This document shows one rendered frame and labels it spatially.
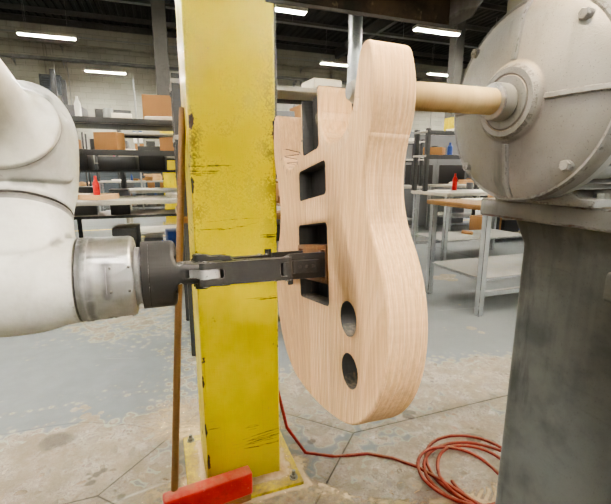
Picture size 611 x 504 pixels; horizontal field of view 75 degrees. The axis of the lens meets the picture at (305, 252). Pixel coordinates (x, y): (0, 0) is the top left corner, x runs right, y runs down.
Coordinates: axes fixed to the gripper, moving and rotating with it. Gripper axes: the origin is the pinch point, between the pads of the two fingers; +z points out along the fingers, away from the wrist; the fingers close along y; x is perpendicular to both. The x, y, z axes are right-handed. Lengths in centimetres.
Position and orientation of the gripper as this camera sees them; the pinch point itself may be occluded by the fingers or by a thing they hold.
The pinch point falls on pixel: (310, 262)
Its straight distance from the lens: 51.3
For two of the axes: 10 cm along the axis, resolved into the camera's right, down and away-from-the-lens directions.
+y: 3.4, 0.2, -9.4
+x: -0.5, -10.0, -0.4
